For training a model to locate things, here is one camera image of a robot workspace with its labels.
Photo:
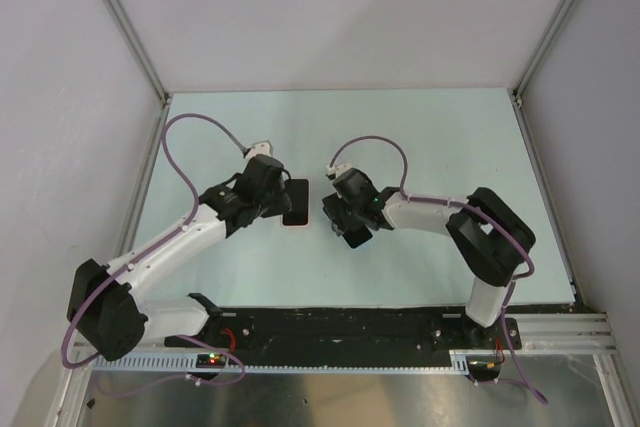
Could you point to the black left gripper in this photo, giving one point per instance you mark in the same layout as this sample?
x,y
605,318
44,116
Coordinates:
x,y
282,204

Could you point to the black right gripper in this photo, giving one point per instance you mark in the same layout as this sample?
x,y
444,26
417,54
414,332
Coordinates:
x,y
336,205

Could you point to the dark blue smartphone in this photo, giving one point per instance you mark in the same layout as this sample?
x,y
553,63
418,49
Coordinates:
x,y
356,238

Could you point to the pale pink smartphone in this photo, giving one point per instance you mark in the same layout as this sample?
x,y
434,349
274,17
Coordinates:
x,y
298,191

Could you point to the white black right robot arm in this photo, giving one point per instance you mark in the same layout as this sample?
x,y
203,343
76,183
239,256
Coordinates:
x,y
493,240

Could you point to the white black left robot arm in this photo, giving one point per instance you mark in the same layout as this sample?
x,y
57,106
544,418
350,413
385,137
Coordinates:
x,y
109,304

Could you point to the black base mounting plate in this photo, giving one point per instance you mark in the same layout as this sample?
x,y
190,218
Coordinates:
x,y
352,337

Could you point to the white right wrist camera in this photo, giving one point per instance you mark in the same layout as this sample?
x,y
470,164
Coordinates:
x,y
335,171

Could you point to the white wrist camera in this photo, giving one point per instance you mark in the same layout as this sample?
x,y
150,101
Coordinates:
x,y
264,148
335,171

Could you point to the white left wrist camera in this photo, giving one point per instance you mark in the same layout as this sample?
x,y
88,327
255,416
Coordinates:
x,y
264,148

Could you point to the white slotted cable duct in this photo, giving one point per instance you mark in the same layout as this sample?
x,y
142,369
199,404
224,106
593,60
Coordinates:
x,y
198,362

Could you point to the aluminium front frame rail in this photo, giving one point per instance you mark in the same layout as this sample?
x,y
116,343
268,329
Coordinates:
x,y
566,334

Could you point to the left aluminium frame post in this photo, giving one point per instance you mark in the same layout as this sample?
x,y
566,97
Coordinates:
x,y
137,49

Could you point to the aluminium frame post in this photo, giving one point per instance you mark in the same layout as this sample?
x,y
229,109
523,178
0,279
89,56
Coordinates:
x,y
137,49
559,18

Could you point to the right aluminium frame post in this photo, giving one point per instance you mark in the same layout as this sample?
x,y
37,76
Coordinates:
x,y
559,18

